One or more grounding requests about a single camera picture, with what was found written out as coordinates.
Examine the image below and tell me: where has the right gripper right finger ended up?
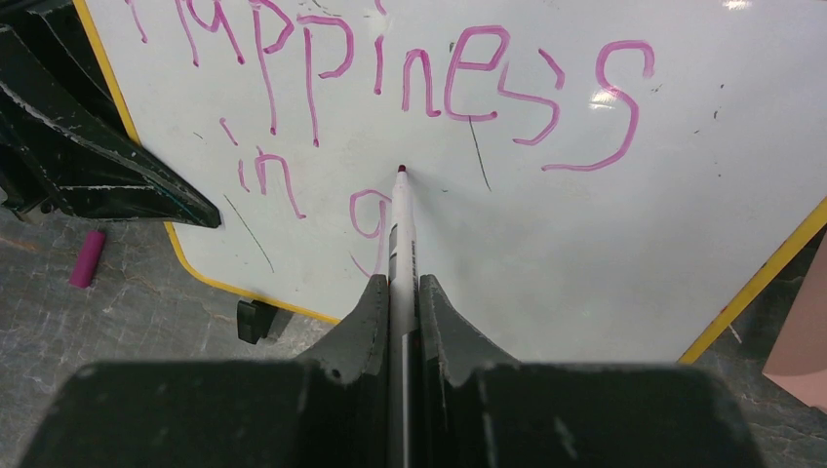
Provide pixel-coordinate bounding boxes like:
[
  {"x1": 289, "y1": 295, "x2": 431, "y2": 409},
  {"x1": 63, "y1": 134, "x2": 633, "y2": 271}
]
[{"x1": 418, "y1": 275, "x2": 764, "y2": 467}]

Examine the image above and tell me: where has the purple whiteboard marker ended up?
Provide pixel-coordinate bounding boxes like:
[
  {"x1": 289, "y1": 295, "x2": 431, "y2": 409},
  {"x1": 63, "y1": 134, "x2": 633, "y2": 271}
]
[{"x1": 387, "y1": 165, "x2": 418, "y2": 467}]

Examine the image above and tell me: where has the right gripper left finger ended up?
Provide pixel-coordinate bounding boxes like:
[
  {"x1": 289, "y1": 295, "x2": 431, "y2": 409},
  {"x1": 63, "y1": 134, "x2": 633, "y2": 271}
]
[{"x1": 21, "y1": 275, "x2": 389, "y2": 467}]

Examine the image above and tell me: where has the pink perforated board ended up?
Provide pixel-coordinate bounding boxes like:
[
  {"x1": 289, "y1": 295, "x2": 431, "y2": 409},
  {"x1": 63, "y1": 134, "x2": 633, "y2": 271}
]
[{"x1": 763, "y1": 241, "x2": 826, "y2": 411}]

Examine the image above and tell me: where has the yellow-framed whiteboard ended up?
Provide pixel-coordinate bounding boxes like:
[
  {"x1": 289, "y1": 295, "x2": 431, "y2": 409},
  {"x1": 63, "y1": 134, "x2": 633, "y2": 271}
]
[{"x1": 78, "y1": 1, "x2": 826, "y2": 362}]

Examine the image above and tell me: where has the purple marker cap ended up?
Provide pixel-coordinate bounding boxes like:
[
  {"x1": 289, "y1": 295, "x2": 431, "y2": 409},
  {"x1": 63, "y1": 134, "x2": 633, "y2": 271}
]
[{"x1": 68, "y1": 230, "x2": 106, "y2": 289}]

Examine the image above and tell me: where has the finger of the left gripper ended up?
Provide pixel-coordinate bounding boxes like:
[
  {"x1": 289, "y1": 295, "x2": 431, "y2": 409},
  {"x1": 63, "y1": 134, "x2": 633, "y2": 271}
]
[
  {"x1": 1, "y1": 1, "x2": 137, "y2": 145},
  {"x1": 1, "y1": 25, "x2": 221, "y2": 228}
]

